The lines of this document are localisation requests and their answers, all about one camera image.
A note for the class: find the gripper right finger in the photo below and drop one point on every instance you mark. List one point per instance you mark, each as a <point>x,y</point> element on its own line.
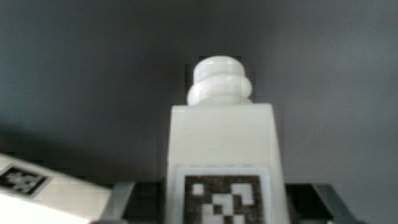
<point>317,206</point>

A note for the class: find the white table leg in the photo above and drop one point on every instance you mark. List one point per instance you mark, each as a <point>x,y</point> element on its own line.
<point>45,197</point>
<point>225,173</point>

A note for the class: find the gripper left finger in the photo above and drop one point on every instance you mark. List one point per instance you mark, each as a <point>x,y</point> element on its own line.
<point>136,204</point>

